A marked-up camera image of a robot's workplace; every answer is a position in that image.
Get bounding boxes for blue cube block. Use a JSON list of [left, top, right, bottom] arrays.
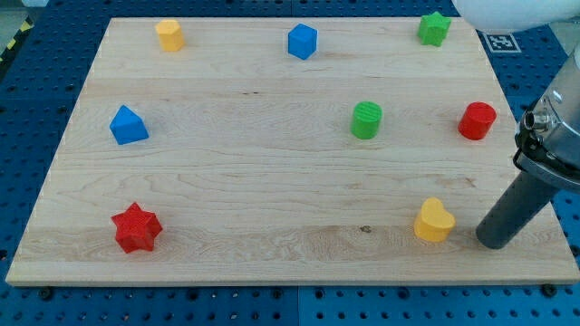
[[287, 24, 318, 60]]

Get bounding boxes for red cylinder block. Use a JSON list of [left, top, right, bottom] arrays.
[[458, 101, 497, 140]]

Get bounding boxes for light wooden board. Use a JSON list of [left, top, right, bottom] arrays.
[[6, 18, 579, 287]]

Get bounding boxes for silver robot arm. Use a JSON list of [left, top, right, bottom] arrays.
[[514, 48, 579, 193]]

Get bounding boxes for green star block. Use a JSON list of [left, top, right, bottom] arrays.
[[417, 11, 452, 47]]

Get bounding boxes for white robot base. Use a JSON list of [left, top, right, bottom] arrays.
[[452, 0, 579, 34]]

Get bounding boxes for fiducial marker tag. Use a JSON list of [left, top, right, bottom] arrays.
[[483, 34, 521, 53]]

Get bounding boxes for yellow hexagon block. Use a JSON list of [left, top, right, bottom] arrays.
[[155, 19, 185, 52]]

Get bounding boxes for red star block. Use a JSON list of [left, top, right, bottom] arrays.
[[111, 202, 163, 254]]

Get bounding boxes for yellow heart block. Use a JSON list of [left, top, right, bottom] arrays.
[[413, 197, 456, 243]]

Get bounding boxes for blue triangle block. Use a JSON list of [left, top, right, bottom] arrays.
[[110, 105, 149, 145]]

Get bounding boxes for green cylinder block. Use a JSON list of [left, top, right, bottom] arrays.
[[350, 101, 382, 139]]

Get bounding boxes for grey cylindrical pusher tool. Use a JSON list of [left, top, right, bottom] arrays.
[[476, 171, 559, 249]]

